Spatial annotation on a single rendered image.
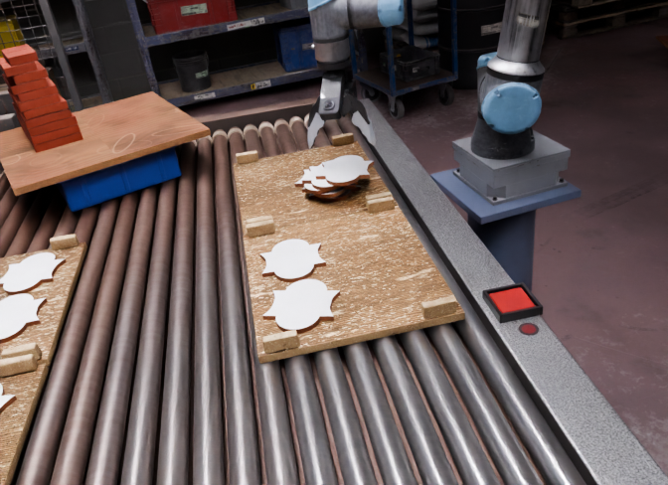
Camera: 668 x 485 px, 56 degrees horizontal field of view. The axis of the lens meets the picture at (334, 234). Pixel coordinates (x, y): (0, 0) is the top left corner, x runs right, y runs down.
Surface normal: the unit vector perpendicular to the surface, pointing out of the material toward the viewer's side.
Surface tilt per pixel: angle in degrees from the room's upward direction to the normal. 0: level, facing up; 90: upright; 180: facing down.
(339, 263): 0
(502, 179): 90
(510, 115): 97
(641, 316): 0
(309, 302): 0
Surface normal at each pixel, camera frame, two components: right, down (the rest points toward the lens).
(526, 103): -0.14, 0.62
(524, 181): 0.31, 0.45
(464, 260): -0.11, -0.86
